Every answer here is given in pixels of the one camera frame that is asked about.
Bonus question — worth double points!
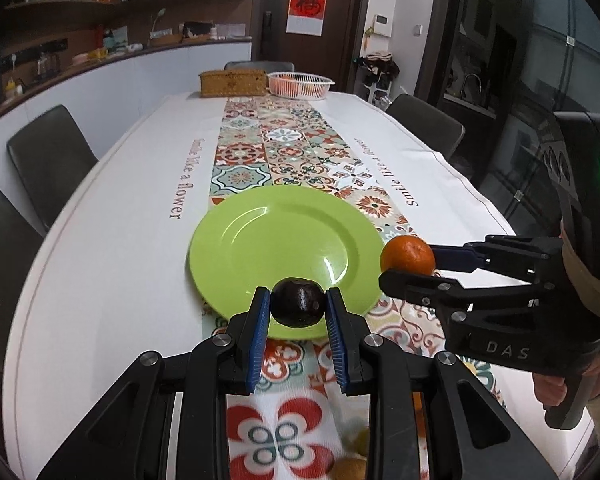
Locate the red door poster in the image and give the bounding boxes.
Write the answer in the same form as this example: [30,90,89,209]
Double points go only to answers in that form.
[286,0,327,37]

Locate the tan round fruit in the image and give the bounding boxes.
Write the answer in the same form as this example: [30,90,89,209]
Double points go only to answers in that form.
[332,457,366,480]

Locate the woven brown box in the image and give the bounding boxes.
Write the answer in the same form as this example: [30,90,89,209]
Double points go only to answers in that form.
[199,68,268,98]

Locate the far end chair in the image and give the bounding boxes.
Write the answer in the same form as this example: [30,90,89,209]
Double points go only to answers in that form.
[224,61,294,74]

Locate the dark chair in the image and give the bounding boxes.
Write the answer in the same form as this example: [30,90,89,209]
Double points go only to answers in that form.
[0,190,43,370]
[386,93,465,159]
[7,105,98,231]

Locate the orange mandarin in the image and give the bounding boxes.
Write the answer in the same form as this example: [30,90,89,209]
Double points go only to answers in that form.
[380,235,436,275]

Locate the near left dark chair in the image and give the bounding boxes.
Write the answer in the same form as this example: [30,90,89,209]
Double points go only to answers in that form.
[0,190,43,370]

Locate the green plate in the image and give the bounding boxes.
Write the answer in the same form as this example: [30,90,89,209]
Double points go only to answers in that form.
[187,185,384,318]

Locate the dark purple plum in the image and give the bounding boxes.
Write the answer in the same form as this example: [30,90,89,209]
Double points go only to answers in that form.
[270,278,326,328]

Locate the person's right hand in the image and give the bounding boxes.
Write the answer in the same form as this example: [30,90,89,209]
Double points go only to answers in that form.
[532,326,600,411]

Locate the white tablecloth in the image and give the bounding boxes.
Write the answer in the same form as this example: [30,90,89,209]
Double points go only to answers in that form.
[2,90,596,480]

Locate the right dark chair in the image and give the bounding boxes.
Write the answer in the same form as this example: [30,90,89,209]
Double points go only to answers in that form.
[386,93,465,159]

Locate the patterned table runner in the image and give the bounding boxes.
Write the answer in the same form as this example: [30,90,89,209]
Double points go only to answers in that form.
[189,94,510,479]

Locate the far left dark chair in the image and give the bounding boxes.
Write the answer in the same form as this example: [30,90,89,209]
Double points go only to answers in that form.
[7,105,98,231]

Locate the dark wooden door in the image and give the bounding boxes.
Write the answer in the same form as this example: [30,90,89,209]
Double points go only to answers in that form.
[253,0,360,91]

